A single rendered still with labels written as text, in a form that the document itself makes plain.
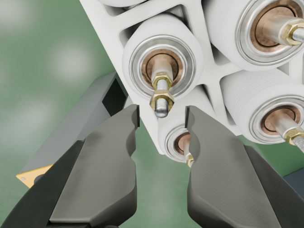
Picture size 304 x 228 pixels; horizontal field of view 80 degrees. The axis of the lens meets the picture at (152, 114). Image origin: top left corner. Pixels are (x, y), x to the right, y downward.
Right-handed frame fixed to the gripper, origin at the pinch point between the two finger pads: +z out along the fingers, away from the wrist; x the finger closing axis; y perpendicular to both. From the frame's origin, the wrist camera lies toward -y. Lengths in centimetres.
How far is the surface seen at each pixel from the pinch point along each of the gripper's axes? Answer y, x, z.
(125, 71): 0.9, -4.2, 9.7
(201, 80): 4.7, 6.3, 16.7
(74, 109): 11.5, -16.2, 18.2
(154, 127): 14.1, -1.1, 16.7
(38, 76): 11.5, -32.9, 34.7
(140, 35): -3.0, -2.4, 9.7
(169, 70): -0.3, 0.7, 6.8
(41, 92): 16, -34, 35
